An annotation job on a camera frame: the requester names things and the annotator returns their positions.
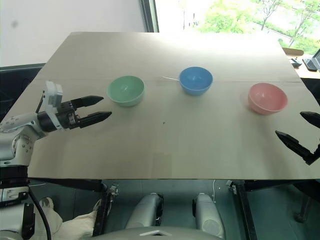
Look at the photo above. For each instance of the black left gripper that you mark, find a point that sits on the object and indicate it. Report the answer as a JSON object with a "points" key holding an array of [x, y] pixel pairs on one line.
{"points": [[66, 116]]}

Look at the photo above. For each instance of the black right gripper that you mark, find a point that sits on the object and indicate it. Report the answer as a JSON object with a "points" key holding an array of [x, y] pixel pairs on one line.
{"points": [[317, 153]]}

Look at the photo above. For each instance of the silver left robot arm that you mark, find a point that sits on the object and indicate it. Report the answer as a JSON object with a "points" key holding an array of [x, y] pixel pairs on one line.
{"points": [[22, 135]]}

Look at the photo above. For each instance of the green bowl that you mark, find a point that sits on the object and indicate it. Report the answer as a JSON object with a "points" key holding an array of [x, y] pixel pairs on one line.
{"points": [[125, 91]]}

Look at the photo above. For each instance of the pink bowl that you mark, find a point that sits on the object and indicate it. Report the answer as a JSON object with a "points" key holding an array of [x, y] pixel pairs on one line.
{"points": [[266, 98]]}

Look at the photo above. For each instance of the wooden desk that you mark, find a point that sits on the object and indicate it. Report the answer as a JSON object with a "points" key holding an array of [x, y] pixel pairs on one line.
{"points": [[305, 72]]}

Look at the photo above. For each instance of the small black desk device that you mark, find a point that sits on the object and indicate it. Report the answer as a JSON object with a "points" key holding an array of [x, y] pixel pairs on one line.
{"points": [[295, 62]]}

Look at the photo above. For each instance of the dark laptop computer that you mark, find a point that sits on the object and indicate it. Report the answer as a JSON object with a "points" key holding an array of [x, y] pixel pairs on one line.
{"points": [[313, 61]]}

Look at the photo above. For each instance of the black stand foot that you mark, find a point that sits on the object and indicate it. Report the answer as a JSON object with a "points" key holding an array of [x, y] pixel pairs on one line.
{"points": [[302, 212]]}

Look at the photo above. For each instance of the thin white stick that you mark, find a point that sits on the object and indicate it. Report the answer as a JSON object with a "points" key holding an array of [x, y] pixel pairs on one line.
{"points": [[171, 78]]}

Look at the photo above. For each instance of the black table leg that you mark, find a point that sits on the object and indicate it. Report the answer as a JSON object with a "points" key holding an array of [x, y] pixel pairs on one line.
{"points": [[243, 210], [103, 212]]}

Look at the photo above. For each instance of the blue bowl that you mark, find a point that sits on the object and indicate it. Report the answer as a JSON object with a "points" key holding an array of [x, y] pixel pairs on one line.
{"points": [[196, 80]]}

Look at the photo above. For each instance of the silver robot left leg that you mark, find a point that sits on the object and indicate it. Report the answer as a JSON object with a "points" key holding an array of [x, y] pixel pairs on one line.
{"points": [[145, 210]]}

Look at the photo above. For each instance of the silver robot leg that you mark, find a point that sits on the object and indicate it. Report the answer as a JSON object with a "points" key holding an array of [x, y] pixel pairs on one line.
{"points": [[145, 210], [208, 215]]}

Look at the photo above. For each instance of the beige cloth bag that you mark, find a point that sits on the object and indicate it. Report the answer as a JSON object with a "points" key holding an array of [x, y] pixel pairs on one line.
{"points": [[70, 225]]}

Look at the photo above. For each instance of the silver robot right leg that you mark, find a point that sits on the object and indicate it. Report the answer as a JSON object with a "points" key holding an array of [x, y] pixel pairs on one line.
{"points": [[208, 215]]}

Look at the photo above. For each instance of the grey robot torso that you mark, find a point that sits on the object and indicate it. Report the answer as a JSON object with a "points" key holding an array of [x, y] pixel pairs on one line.
{"points": [[160, 233]]}

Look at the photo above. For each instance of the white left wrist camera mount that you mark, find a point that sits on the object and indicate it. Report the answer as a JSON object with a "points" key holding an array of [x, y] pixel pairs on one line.
{"points": [[53, 95]]}

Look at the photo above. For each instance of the dark window frame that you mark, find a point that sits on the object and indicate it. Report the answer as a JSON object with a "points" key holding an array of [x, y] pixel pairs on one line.
{"points": [[149, 15]]}

